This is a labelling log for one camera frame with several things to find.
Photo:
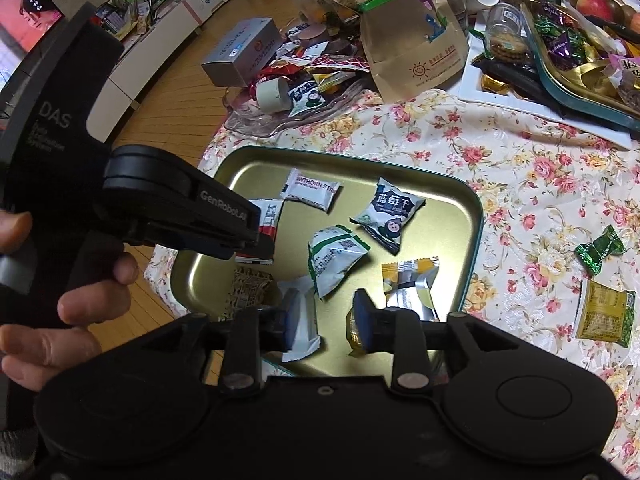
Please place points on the pile of mixed snack packets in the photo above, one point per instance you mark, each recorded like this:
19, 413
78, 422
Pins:
320, 65

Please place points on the assorted wrapped candies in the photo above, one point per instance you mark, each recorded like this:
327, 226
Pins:
565, 47

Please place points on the white low cabinet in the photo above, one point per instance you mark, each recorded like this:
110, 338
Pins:
165, 45

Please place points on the green white snack packet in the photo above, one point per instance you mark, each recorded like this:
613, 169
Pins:
335, 262

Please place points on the round cookie packet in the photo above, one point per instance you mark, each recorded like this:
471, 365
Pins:
507, 50

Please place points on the brown paper bag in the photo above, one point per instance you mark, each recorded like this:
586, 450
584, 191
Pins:
415, 55

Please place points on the clutter of small items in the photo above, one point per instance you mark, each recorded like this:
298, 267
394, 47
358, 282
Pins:
127, 7

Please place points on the pink snack packet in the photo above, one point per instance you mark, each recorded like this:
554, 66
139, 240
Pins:
627, 80

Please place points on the floral tablecloth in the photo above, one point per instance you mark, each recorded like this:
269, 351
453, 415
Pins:
525, 200

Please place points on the white dark blue snack packet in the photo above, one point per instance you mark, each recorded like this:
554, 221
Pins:
387, 215

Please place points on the red white snack packet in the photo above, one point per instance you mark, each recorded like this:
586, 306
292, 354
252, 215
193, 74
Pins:
267, 217

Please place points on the brown patterned snack packet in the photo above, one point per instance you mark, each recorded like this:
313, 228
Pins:
250, 287

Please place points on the grey cardboard box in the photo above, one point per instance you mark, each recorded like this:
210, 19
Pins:
242, 52

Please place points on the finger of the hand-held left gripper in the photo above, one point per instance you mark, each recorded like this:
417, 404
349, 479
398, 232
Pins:
250, 250
227, 202

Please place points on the gold foil candy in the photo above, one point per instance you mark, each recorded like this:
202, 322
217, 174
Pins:
495, 83

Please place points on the red apple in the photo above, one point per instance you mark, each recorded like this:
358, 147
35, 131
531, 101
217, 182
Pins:
594, 7

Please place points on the olive yellow snack packet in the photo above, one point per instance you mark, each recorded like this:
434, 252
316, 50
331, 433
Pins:
605, 312

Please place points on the yellow silver snack packet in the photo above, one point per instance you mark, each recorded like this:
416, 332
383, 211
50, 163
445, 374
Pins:
407, 287

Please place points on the green rimmed candy tin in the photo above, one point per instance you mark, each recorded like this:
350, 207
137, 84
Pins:
560, 95

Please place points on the person's left hand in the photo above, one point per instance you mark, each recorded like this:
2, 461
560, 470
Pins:
65, 355

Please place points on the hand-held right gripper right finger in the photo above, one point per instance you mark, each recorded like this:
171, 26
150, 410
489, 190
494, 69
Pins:
361, 325

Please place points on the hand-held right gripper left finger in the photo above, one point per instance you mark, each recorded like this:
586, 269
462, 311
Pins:
288, 329

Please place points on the television screen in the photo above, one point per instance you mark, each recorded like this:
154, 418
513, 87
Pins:
27, 20

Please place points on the green wrapped candy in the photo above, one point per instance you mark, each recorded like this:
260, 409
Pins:
600, 250

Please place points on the small clear jar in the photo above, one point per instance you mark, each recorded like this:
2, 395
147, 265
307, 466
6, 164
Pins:
502, 20

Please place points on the plain white snack packet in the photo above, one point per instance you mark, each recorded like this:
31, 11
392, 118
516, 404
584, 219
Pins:
302, 317

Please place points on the amber candy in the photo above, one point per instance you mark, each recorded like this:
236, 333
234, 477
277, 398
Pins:
352, 337

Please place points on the white lettered strip packet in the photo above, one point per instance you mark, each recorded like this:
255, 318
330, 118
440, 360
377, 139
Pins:
310, 187

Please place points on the white rectangular tray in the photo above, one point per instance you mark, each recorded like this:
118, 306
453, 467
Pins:
510, 110

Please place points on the glass dish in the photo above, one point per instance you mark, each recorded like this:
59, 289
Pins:
300, 122

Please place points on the gold tin tray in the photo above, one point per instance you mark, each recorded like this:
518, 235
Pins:
430, 220

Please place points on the long dark snack packet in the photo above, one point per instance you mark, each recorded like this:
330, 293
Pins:
520, 82

